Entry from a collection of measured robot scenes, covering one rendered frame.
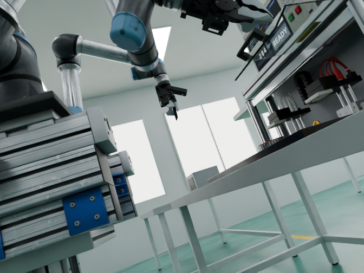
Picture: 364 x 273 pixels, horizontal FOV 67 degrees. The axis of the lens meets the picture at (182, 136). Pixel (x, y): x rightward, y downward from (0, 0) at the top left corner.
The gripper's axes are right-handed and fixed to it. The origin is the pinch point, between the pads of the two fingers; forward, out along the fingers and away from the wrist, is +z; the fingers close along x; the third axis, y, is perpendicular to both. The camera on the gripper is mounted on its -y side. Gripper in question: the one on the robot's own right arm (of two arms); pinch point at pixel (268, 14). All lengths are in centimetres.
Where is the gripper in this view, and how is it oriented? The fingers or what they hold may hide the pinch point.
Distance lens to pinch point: 72.1
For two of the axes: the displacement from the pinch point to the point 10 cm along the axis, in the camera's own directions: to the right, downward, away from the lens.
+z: 9.6, 2.4, 1.2
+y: -2.0, 3.0, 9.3
